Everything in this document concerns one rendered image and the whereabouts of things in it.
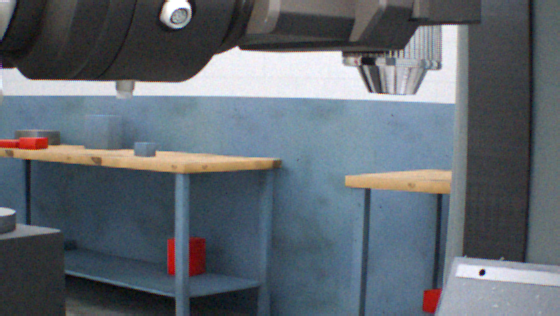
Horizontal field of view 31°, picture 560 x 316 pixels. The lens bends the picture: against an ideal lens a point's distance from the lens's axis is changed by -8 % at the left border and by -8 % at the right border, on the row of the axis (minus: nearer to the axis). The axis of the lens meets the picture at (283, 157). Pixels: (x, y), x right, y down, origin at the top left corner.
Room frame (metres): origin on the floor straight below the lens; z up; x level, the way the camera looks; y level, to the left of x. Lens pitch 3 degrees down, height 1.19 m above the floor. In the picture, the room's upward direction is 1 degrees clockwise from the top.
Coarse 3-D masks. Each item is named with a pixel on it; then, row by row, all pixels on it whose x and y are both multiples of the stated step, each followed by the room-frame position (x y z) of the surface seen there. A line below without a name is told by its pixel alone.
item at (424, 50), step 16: (416, 32) 0.47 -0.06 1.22; (432, 32) 0.48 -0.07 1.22; (416, 48) 0.47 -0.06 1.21; (432, 48) 0.48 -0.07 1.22; (352, 64) 0.48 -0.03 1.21; (368, 64) 0.47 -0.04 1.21; (384, 64) 0.47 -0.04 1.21; (400, 64) 0.47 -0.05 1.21; (416, 64) 0.47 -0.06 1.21; (432, 64) 0.48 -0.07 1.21
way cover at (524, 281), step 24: (456, 264) 0.87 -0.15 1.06; (480, 264) 0.86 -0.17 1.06; (504, 264) 0.85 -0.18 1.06; (528, 264) 0.84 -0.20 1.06; (456, 288) 0.86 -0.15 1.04; (480, 288) 0.85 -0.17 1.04; (504, 288) 0.84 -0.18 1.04; (528, 288) 0.82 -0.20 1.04; (552, 288) 0.81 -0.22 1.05; (456, 312) 0.85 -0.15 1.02; (480, 312) 0.84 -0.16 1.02; (504, 312) 0.83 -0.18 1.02; (528, 312) 0.81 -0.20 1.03; (552, 312) 0.80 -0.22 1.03
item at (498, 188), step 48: (528, 0) 0.84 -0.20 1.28; (480, 48) 0.87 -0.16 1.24; (528, 48) 0.84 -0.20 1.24; (480, 96) 0.87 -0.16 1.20; (528, 96) 0.84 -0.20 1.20; (480, 144) 0.87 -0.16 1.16; (528, 144) 0.84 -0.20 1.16; (480, 192) 0.87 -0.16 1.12; (528, 192) 0.84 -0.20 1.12; (480, 240) 0.87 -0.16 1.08; (528, 240) 0.84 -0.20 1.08
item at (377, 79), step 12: (360, 72) 0.49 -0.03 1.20; (372, 72) 0.48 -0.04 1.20; (384, 72) 0.48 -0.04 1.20; (396, 72) 0.48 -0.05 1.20; (408, 72) 0.48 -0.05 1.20; (420, 72) 0.48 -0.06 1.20; (372, 84) 0.49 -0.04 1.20; (384, 84) 0.48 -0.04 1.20; (396, 84) 0.48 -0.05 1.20; (408, 84) 0.48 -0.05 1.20; (420, 84) 0.49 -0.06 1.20
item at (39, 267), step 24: (0, 216) 0.73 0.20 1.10; (0, 240) 0.71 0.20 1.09; (24, 240) 0.73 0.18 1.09; (48, 240) 0.76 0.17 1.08; (0, 264) 0.70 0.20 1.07; (24, 264) 0.73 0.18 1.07; (48, 264) 0.75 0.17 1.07; (0, 288) 0.70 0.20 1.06; (24, 288) 0.73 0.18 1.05; (48, 288) 0.75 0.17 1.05; (0, 312) 0.70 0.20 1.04; (24, 312) 0.73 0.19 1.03; (48, 312) 0.75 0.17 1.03
